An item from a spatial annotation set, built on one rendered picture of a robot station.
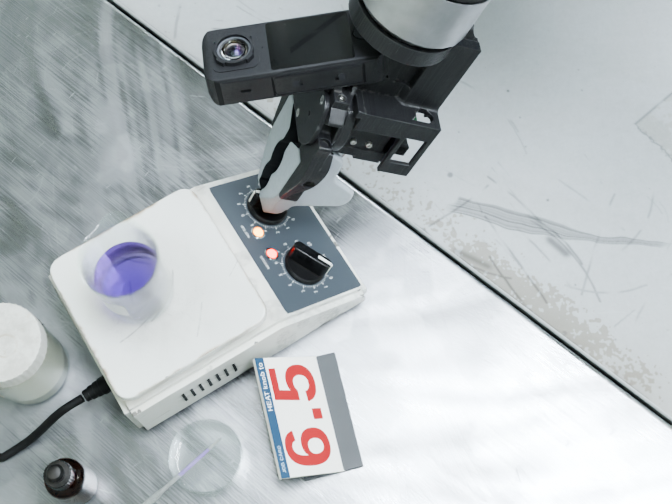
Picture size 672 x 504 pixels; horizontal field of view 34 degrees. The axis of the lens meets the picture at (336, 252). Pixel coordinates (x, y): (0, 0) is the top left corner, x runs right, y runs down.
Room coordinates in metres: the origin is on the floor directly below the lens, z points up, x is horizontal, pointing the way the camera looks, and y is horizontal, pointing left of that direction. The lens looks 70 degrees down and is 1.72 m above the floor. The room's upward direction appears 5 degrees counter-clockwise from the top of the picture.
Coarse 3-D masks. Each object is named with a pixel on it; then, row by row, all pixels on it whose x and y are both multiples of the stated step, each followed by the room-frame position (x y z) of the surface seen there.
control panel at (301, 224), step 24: (216, 192) 0.33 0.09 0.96; (240, 192) 0.33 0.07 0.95; (240, 216) 0.31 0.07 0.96; (288, 216) 0.31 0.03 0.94; (312, 216) 0.31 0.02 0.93; (264, 240) 0.29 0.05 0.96; (288, 240) 0.29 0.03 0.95; (312, 240) 0.29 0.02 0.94; (264, 264) 0.27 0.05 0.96; (336, 264) 0.27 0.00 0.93; (288, 288) 0.25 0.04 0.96; (312, 288) 0.25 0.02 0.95; (336, 288) 0.25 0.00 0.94; (288, 312) 0.23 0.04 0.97
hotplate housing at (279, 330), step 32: (224, 224) 0.30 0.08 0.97; (256, 288) 0.25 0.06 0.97; (288, 320) 0.22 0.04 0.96; (320, 320) 0.23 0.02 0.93; (224, 352) 0.20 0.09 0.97; (256, 352) 0.21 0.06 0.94; (96, 384) 0.20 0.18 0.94; (192, 384) 0.18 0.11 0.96; (128, 416) 0.16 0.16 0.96; (160, 416) 0.17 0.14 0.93
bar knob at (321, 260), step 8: (296, 248) 0.28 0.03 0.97; (304, 248) 0.28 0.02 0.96; (288, 256) 0.27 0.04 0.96; (296, 256) 0.27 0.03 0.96; (304, 256) 0.27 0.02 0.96; (312, 256) 0.27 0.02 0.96; (320, 256) 0.27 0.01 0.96; (288, 264) 0.27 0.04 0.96; (296, 264) 0.27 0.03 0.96; (304, 264) 0.27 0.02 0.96; (312, 264) 0.27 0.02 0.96; (320, 264) 0.26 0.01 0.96; (328, 264) 0.26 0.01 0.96; (288, 272) 0.26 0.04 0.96; (296, 272) 0.26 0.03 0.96; (304, 272) 0.26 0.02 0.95; (312, 272) 0.26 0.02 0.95; (320, 272) 0.26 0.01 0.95; (296, 280) 0.26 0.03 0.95; (304, 280) 0.25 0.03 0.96; (312, 280) 0.25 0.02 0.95; (320, 280) 0.26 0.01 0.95
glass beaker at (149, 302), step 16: (112, 224) 0.27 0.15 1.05; (128, 224) 0.27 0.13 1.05; (96, 240) 0.26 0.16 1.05; (112, 240) 0.27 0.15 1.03; (128, 240) 0.27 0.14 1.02; (144, 240) 0.27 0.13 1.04; (80, 256) 0.25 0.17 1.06; (96, 256) 0.26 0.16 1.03; (160, 256) 0.25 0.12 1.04; (80, 272) 0.24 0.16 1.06; (160, 272) 0.24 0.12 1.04; (144, 288) 0.23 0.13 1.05; (160, 288) 0.23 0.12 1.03; (112, 304) 0.22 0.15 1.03; (128, 304) 0.22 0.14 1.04; (144, 304) 0.22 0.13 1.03; (160, 304) 0.23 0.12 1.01; (128, 320) 0.22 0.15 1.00; (144, 320) 0.22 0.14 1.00
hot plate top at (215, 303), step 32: (192, 192) 0.32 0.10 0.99; (160, 224) 0.30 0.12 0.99; (192, 224) 0.29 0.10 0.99; (64, 256) 0.28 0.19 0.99; (192, 256) 0.27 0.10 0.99; (224, 256) 0.27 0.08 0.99; (64, 288) 0.25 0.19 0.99; (192, 288) 0.25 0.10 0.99; (224, 288) 0.24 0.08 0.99; (96, 320) 0.23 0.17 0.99; (160, 320) 0.22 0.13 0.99; (192, 320) 0.22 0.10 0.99; (224, 320) 0.22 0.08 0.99; (256, 320) 0.22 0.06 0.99; (96, 352) 0.20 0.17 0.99; (128, 352) 0.20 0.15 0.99; (160, 352) 0.20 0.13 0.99; (192, 352) 0.20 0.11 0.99; (128, 384) 0.18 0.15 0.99; (160, 384) 0.18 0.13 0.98
